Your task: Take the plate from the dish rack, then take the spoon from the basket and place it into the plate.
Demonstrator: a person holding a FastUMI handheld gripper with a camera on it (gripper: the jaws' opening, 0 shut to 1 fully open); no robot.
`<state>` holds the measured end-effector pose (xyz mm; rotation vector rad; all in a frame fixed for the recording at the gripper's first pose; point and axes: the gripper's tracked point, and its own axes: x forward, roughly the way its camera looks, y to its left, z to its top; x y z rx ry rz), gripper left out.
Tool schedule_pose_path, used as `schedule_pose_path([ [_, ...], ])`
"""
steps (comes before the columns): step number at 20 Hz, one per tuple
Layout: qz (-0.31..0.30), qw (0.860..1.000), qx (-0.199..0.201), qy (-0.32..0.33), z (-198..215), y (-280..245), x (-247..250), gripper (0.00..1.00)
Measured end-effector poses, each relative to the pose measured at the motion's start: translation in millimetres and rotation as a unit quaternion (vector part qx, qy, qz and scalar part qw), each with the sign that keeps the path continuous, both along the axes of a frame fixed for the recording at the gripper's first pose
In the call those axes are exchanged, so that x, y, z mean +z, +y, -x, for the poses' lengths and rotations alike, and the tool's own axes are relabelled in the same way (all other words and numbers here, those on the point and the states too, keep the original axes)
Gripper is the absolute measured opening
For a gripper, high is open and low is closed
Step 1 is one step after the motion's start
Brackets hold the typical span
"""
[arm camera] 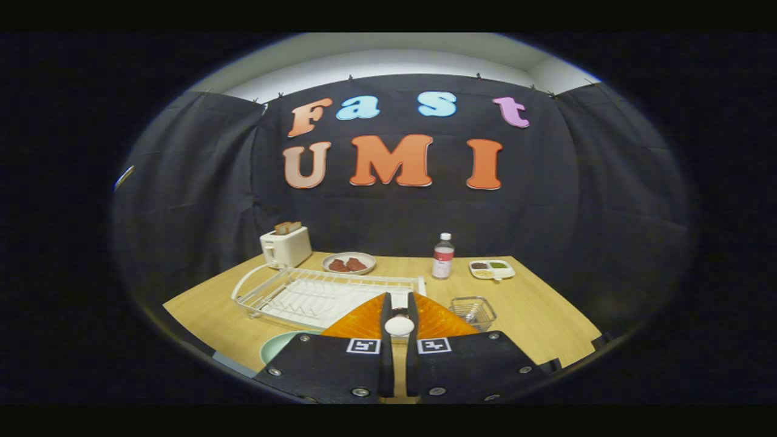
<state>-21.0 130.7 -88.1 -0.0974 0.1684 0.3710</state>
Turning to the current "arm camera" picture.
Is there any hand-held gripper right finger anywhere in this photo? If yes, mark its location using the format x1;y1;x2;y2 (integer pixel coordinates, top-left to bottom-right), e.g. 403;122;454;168
405;292;547;404

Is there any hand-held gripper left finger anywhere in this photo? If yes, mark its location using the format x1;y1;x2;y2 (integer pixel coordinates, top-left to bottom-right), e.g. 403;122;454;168
254;292;395;404

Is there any pale green plate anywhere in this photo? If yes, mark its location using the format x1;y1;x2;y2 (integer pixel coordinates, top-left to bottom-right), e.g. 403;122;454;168
260;331;322;365

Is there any metal wire basket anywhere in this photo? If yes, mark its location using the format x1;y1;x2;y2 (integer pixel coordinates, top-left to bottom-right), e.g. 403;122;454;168
450;296;497;332

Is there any white wire dish rack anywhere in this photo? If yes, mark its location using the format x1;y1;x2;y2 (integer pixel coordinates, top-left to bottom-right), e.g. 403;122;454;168
231;262;427;331

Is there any white spoon pink striped handle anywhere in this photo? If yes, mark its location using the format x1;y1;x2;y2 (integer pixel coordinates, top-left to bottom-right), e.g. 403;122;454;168
384;307;416;337

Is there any beige round dish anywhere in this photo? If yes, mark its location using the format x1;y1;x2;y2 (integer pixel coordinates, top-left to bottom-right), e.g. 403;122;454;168
322;252;377;276

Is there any white divided snack tray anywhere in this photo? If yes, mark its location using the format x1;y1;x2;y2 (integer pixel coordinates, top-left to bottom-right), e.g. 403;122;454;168
469;260;516;283

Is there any clear bottle with red label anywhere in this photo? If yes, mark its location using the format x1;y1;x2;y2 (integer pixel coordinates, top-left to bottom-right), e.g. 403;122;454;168
432;232;455;280

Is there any cream white toaster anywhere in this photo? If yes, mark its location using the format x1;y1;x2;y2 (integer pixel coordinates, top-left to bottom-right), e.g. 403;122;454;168
260;226;313;269

